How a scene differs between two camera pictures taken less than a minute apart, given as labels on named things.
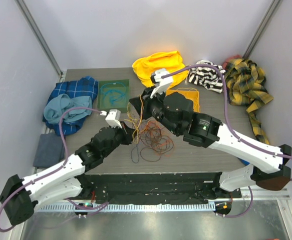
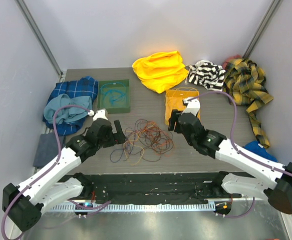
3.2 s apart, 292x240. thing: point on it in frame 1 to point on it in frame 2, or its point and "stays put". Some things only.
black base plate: x=142 y=188 stays put
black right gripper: x=148 y=101 to x=174 y=118
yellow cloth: x=171 y=60 stays put
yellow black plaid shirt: x=245 y=86 stays put
